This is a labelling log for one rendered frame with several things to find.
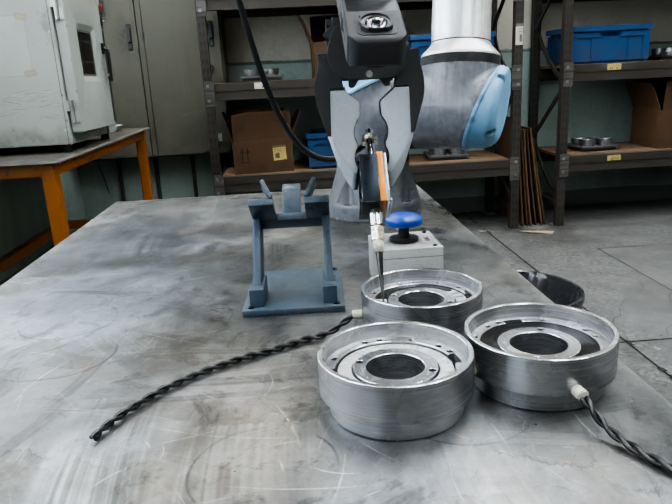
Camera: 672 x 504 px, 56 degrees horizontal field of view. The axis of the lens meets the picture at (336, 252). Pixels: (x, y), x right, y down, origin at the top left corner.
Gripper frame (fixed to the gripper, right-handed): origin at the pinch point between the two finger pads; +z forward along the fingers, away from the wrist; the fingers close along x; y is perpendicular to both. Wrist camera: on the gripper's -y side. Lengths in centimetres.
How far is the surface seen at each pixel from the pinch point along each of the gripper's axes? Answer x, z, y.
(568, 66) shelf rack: -145, -4, 334
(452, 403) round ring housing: -2.8, 10.7, -22.9
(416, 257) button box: -4.6, 9.6, 4.7
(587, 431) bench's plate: -11.1, 13.0, -23.3
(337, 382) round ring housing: 4.3, 9.3, -22.1
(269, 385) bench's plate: 9.4, 13.0, -14.8
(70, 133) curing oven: 101, 8, 189
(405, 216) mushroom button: -3.8, 5.7, 7.0
